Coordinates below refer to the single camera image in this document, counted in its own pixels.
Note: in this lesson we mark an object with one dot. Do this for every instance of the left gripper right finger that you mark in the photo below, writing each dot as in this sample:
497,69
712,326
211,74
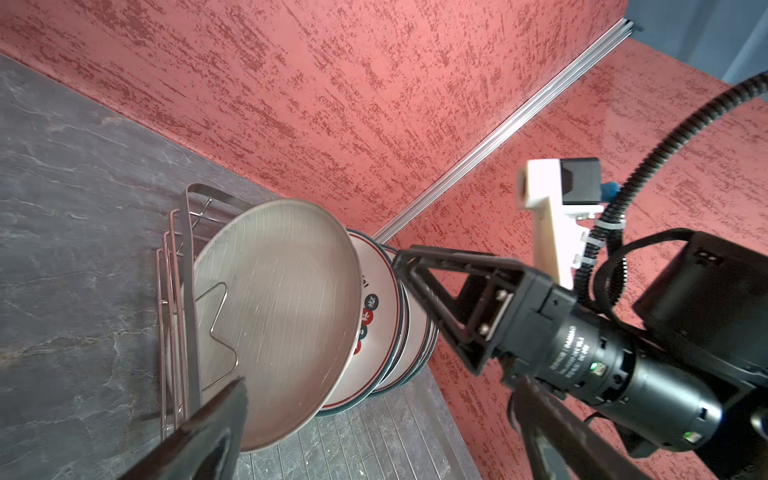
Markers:
558,444

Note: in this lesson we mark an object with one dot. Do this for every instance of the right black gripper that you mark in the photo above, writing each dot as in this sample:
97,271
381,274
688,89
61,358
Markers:
488,307

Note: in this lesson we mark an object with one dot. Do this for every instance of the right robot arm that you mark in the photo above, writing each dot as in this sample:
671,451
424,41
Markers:
694,307

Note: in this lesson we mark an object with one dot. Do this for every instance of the right corner aluminium profile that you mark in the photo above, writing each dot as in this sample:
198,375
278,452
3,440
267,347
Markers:
588,59

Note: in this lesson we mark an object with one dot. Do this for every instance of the plain white plate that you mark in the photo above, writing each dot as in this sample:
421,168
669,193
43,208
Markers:
278,297

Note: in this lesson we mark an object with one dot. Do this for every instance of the orange patterned plate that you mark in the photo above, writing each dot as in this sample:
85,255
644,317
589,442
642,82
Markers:
429,349

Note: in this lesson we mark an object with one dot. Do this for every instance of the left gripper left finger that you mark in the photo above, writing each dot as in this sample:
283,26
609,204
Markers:
206,446

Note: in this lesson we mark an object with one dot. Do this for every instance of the red rimmed white plate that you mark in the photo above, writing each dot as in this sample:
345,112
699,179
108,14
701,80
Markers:
412,331

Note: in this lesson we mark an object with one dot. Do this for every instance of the small patterned plate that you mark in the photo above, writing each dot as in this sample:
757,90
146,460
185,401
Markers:
380,328

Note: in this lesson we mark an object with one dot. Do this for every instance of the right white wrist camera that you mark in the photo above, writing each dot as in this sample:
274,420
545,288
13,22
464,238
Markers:
560,193

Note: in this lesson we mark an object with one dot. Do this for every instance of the metal wire dish rack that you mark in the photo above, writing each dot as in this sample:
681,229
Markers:
404,433

